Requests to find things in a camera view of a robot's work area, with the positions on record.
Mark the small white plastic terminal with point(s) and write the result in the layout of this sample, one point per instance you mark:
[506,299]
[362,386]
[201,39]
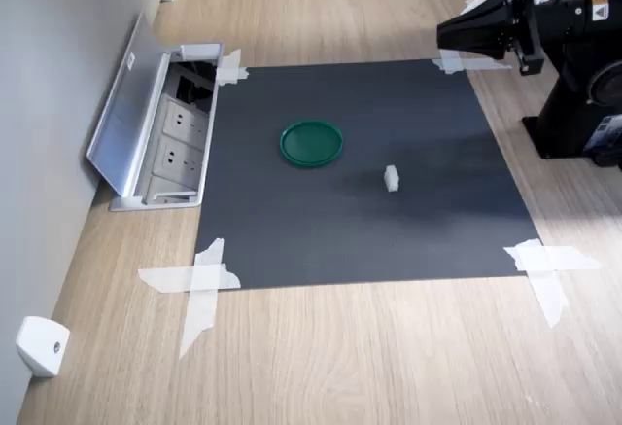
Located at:
[392,179]

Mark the round green lid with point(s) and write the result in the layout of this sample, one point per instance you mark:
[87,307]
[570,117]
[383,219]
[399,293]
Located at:
[311,144]

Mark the white tape strip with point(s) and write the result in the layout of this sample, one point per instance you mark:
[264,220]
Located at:
[481,65]
[233,77]
[199,308]
[165,279]
[231,60]
[473,3]
[559,257]
[549,298]
[449,55]

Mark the dark grey mat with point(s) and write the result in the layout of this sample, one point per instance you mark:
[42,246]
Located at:
[340,230]

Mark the wide pale grey partition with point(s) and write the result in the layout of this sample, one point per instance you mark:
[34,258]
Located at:
[48,104]

